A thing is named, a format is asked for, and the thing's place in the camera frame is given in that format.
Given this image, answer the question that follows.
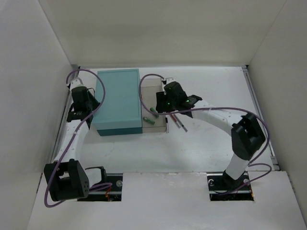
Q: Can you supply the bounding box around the green tube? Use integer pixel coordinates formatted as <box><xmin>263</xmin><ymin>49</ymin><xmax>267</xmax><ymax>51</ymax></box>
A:
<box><xmin>143</xmin><ymin>117</ymin><xmax>155</xmax><ymax>125</ymax></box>
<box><xmin>150</xmin><ymin>107</ymin><xmax>159</xmax><ymax>118</ymax></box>

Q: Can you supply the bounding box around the clear acrylic drawer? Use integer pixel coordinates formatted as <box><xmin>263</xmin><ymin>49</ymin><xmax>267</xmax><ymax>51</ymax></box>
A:
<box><xmin>141</xmin><ymin>76</ymin><xmax>168</xmax><ymax>133</ymax></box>

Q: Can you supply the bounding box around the teal makeup organizer box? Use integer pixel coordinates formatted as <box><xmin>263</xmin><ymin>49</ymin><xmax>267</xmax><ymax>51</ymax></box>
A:
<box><xmin>92</xmin><ymin>69</ymin><xmax>142</xmax><ymax>137</ymax></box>

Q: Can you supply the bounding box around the grey makeup pencil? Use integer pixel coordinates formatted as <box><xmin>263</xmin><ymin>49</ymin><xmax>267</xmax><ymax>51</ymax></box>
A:
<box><xmin>174</xmin><ymin>115</ymin><xmax>188</xmax><ymax>132</ymax></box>

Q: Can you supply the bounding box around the red white makeup pencil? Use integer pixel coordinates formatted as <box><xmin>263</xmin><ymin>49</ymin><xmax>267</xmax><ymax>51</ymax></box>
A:
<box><xmin>170</xmin><ymin>115</ymin><xmax>181</xmax><ymax>128</ymax></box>

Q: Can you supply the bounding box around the black silver makeup pencil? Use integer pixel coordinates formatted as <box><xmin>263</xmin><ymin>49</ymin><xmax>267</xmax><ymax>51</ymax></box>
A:
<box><xmin>165</xmin><ymin>117</ymin><xmax>169</xmax><ymax>133</ymax></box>

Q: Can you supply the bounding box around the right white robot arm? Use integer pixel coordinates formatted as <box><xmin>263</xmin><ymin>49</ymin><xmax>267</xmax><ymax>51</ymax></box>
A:
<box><xmin>156</xmin><ymin>79</ymin><xmax>266</xmax><ymax>190</ymax></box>

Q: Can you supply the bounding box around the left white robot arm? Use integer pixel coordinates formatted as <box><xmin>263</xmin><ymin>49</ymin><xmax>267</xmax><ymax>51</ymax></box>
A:
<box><xmin>44</xmin><ymin>85</ymin><xmax>110</xmax><ymax>204</ymax></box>

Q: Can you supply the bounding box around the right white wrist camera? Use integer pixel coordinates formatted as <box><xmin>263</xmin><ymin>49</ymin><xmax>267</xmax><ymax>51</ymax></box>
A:
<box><xmin>162</xmin><ymin>78</ymin><xmax>175</xmax><ymax>85</ymax></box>

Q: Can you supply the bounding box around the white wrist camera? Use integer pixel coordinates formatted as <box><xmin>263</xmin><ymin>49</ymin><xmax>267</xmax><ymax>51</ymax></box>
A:
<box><xmin>67</xmin><ymin>77</ymin><xmax>84</xmax><ymax>91</ymax></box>
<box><xmin>162</xmin><ymin>78</ymin><xmax>175</xmax><ymax>85</ymax></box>

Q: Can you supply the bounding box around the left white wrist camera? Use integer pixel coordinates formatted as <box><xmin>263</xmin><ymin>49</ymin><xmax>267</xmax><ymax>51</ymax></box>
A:
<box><xmin>67</xmin><ymin>77</ymin><xmax>84</xmax><ymax>91</ymax></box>

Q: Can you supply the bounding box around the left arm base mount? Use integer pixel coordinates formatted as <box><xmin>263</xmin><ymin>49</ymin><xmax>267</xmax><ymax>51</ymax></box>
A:
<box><xmin>77</xmin><ymin>173</ymin><xmax>123</xmax><ymax>202</ymax></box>

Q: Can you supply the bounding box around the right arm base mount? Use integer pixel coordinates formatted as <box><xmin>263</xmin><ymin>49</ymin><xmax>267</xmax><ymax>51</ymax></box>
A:
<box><xmin>207</xmin><ymin>172</ymin><xmax>254</xmax><ymax>201</ymax></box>

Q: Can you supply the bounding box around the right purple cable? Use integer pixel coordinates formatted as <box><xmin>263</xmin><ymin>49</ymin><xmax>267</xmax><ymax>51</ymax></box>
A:
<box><xmin>139</xmin><ymin>74</ymin><xmax>273</xmax><ymax>195</ymax></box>

